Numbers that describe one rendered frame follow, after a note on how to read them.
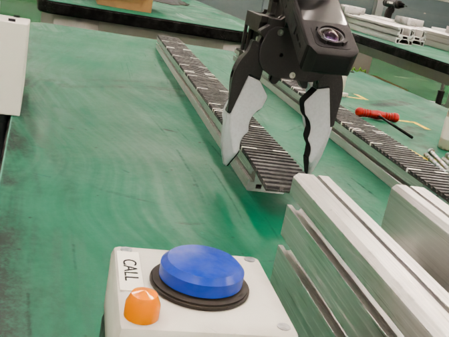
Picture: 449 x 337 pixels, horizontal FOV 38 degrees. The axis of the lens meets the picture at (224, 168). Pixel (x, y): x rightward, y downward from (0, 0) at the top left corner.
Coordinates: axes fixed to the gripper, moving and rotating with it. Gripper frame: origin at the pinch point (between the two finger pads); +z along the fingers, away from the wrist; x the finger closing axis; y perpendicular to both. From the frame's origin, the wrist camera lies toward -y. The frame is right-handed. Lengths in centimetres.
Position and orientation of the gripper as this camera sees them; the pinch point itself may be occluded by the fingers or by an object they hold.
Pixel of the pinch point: (270, 162)
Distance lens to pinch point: 64.8
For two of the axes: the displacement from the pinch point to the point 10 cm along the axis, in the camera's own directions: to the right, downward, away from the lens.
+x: -9.6, -1.1, -2.4
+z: -1.8, 9.4, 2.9
